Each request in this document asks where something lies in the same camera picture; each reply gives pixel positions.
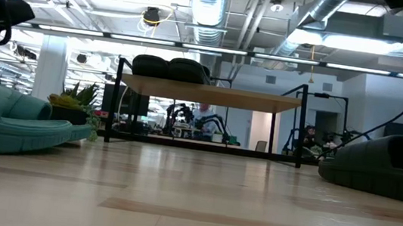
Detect black metal background stand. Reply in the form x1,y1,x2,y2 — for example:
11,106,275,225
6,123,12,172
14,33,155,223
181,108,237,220
289,89,351,160

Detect wooden shelf black metal legs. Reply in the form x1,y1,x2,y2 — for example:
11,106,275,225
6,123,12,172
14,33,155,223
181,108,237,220
102,56,312,170

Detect grey background chair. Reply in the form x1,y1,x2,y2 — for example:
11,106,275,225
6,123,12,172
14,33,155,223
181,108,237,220
254,140,268,154

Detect black slide sandal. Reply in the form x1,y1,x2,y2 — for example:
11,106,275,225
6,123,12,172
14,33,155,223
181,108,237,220
131,52,174,81
315,125,403,206
166,56,214,86

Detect black ceiling device yellow cable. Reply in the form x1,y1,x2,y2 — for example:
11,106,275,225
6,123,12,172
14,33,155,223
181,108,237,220
136,2,176,36

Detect potted succulent plant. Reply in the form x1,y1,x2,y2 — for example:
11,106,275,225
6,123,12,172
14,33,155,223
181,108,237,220
43,77,106,143

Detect black background monitor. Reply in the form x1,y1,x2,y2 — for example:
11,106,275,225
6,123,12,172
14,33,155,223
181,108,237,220
101,82,152,118

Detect white pillar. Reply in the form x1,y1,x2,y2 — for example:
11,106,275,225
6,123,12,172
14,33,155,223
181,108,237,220
30,33,71,104

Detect person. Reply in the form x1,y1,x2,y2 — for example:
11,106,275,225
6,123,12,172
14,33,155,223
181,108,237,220
189,102,222,143

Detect round ceiling detector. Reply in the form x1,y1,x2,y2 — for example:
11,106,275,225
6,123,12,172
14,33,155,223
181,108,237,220
268,0,286,14

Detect long black light bar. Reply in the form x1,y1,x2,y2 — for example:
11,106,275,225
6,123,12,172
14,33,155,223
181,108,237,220
12,20,403,79

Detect teal slide sandal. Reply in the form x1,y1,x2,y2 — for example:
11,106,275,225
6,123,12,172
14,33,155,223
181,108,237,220
0,76,78,167
67,122,95,145

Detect silver spiral ventilation duct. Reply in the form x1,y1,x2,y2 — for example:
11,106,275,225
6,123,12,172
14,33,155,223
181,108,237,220
260,0,356,70
184,0,234,48

